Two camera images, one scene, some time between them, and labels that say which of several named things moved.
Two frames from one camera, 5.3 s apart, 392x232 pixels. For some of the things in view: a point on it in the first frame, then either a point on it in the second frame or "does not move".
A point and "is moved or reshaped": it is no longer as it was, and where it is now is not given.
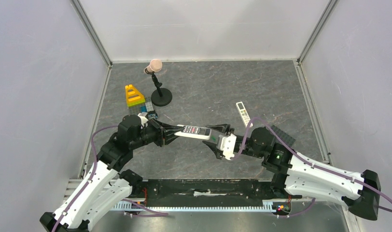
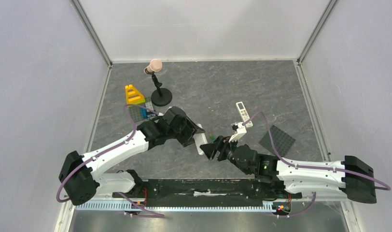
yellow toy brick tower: [133, 96] does not move
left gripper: [161, 137] to [190, 129]
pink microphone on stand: [162, 96] does not move
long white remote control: [243, 113] does not move
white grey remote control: [198, 132] is moved or reshaped
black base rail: [209, 193] does not move
